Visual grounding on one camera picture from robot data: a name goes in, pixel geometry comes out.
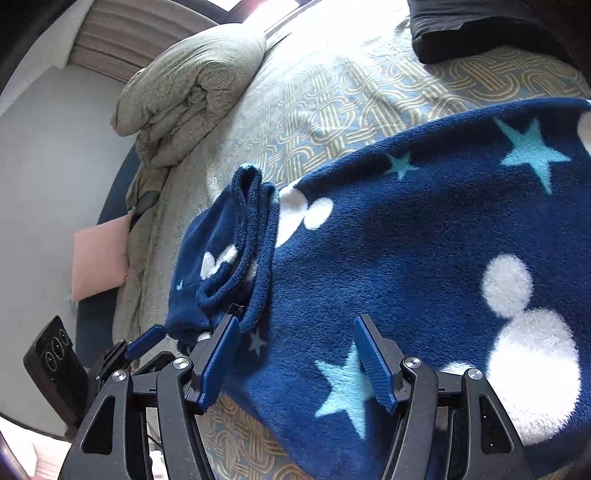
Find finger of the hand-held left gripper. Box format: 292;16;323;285
95;325;165;384

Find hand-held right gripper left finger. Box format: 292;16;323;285
58;314;241;480

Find bed with patterned sheet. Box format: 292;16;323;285
111;0;591;480

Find black folded pants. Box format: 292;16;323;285
409;0;578;64

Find blue headboard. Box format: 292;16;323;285
76;138;139;370

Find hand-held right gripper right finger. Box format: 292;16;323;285
355;314;532;480

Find folded beige patterned duvet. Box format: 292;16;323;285
111;22;269;171

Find pink pillow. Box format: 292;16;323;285
73;215;132;301

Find beige curtain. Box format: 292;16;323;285
67;0;245;84

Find navy star print fleece pants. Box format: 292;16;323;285
164;97;591;480

